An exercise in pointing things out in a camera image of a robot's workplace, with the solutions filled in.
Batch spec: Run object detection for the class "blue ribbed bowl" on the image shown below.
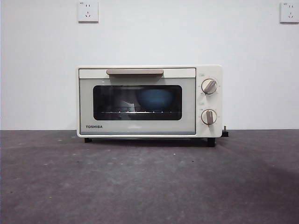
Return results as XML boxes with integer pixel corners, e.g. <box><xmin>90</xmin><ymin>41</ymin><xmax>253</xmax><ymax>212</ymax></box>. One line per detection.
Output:
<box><xmin>135</xmin><ymin>88</ymin><xmax>175</xmax><ymax>110</ymax></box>

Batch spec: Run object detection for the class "cream Toshiba toaster oven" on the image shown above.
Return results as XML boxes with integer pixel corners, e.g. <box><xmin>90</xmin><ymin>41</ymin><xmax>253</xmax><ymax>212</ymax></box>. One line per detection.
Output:
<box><xmin>76</xmin><ymin>64</ymin><xmax>222</xmax><ymax>147</ymax></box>

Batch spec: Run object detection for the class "white wall power socket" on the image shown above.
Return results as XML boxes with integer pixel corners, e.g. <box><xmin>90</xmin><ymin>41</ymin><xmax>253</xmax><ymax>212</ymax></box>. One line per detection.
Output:
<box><xmin>78</xmin><ymin>0</ymin><xmax>99</xmax><ymax>23</ymax></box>
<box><xmin>279</xmin><ymin>1</ymin><xmax>299</xmax><ymax>23</ymax></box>

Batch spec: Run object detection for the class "metal wire oven rack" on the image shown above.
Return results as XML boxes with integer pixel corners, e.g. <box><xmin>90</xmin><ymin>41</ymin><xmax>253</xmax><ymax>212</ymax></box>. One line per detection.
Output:
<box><xmin>100</xmin><ymin>111</ymin><xmax>173</xmax><ymax>115</ymax></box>

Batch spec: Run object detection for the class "beige oven control knob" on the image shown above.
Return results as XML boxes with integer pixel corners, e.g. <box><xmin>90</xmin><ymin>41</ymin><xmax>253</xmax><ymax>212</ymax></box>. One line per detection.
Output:
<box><xmin>201</xmin><ymin>78</ymin><xmax>219</xmax><ymax>95</ymax></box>
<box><xmin>201</xmin><ymin>109</ymin><xmax>217</xmax><ymax>125</ymax></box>

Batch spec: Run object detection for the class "oven door with beige handle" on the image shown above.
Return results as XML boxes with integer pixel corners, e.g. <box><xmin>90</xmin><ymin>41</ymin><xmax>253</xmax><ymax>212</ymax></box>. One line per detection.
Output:
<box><xmin>78</xmin><ymin>68</ymin><xmax>196</xmax><ymax>135</ymax></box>

